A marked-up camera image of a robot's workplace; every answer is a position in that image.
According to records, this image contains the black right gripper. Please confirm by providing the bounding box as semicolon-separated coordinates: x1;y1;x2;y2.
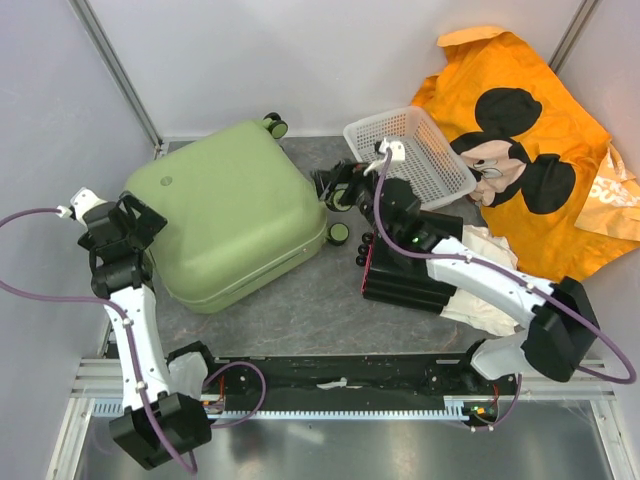
310;158;393;243

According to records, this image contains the green hard-shell suitcase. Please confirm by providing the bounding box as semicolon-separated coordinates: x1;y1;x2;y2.
125;115;349;314

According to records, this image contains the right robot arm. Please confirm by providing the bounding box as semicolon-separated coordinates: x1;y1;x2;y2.
311;161;599;394

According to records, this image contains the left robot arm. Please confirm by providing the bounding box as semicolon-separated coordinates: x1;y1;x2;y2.
71;188;220;470

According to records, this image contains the white perforated plastic basket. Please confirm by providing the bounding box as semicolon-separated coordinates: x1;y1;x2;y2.
343;106;476;210

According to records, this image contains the black box with pink ends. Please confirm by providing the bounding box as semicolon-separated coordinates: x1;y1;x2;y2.
356;230;457;314

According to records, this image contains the white crumpled cloth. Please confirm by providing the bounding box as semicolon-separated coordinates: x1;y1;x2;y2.
441;225;519;337

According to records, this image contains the orange cartoon mouse cloth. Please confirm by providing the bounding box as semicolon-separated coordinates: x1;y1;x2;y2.
412;26;639;281

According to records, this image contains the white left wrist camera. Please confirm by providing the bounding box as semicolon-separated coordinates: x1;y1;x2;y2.
56;187;106;225

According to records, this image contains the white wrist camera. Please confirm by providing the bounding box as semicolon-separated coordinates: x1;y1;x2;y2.
363;138;406;176
56;187;106;225

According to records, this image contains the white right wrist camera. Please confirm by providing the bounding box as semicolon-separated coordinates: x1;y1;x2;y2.
363;138;406;176

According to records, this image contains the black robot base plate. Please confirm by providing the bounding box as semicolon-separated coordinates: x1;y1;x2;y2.
204;353;516;411

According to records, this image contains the slotted cable duct rail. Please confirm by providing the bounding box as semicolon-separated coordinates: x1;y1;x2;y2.
91;399;500;422

